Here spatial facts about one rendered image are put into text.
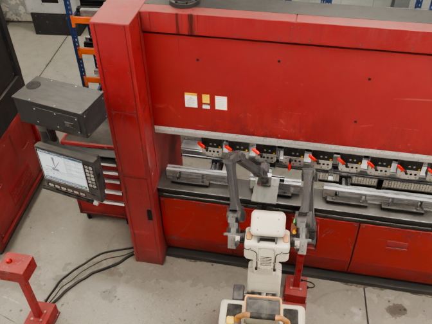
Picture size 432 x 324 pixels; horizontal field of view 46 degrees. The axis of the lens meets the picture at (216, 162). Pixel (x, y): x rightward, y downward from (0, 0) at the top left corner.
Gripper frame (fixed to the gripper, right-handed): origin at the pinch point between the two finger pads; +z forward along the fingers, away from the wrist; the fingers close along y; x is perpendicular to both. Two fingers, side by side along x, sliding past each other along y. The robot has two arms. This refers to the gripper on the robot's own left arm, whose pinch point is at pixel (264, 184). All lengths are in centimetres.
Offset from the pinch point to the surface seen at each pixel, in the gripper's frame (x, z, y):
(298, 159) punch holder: -16.4, -16.7, -22.5
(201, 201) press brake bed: 14, 20, 48
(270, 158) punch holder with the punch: -15.3, -15.1, -2.2
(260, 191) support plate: 6.2, -1.7, 2.0
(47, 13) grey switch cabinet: -295, 228, 370
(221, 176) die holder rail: -4.4, 8.0, 34.4
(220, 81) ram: -43, -69, 34
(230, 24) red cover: -62, -108, 27
